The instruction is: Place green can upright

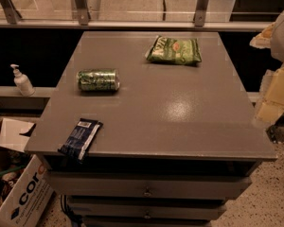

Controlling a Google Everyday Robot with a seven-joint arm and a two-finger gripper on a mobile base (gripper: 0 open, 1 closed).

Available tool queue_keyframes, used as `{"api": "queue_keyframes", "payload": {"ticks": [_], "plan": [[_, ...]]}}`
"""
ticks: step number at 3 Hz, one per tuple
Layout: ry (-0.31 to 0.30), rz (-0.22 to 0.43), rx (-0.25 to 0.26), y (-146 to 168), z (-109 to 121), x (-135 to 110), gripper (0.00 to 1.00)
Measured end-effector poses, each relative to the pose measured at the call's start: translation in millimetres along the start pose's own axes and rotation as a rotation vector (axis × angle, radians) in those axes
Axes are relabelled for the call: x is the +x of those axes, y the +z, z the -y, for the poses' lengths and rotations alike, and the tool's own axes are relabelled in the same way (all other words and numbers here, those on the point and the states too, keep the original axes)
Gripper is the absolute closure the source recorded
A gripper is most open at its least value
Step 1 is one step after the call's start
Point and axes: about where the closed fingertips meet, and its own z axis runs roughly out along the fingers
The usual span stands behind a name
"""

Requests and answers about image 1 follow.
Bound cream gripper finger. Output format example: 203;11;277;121
250;23;275;49
255;63;284;124

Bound green soda can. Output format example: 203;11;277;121
76;68;120;92

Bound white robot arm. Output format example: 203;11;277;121
250;10;284;127

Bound green chip bag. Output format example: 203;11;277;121
145;36;202;65

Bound grey drawer cabinet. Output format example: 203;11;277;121
27;31;276;227

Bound blue snack packet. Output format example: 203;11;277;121
58;118;103;163

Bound white pump bottle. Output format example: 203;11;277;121
10;64;35;96

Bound white cardboard box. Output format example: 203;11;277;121
0;118;53;227

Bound metal railing post middle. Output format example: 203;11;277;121
75;0;90;26

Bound metal railing post left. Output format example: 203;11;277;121
0;0;22;25

